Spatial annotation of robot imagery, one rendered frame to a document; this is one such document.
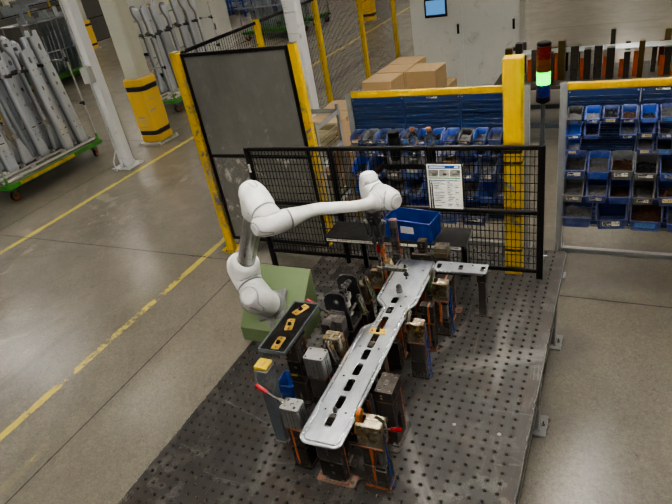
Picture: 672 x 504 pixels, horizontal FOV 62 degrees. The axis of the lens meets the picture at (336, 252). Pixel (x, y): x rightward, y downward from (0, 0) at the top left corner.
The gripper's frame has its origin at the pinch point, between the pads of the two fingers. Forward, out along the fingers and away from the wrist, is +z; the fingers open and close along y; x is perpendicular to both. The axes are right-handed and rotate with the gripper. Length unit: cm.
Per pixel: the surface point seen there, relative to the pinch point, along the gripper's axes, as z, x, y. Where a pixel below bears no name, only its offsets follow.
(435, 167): -21, 54, 19
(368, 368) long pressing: 22, -72, 19
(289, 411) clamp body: 17, -109, -2
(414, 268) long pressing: 21.6, 10.4, 15.6
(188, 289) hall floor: 122, 90, -239
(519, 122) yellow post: -45, 59, 66
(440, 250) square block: 16.8, 23.6, 27.4
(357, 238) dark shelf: 18.7, 33.8, -27.9
